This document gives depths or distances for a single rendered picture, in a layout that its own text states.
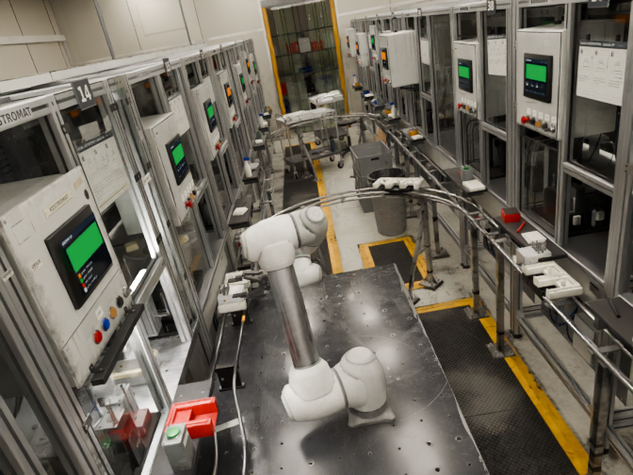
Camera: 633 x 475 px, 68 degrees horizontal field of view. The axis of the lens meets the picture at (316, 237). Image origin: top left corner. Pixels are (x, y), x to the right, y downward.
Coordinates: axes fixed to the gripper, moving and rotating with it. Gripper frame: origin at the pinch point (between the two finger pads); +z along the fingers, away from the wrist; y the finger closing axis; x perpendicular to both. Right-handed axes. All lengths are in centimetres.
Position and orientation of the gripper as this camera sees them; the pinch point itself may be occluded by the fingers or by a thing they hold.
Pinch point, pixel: (235, 287)
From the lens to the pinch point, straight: 228.1
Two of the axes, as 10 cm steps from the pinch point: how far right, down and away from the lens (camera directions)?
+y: -1.7, -9.0, -4.1
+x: 0.5, 4.1, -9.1
